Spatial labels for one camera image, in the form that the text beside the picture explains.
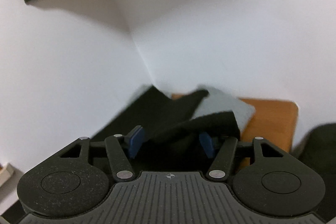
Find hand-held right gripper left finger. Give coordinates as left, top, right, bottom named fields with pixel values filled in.
left=60, top=125, right=146, bottom=182

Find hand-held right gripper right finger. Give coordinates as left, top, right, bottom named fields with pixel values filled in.
left=199, top=132, right=284, bottom=182

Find black garment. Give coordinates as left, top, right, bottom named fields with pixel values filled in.
left=89, top=86, right=240, bottom=170

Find grey printed t-shirt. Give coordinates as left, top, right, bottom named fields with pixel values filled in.
left=192, top=86, right=256, bottom=132

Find dark cloth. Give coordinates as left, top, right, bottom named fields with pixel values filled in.
left=295, top=123, right=336, bottom=188

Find cream window sill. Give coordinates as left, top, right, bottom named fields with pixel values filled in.
left=0, top=163, right=14, bottom=186

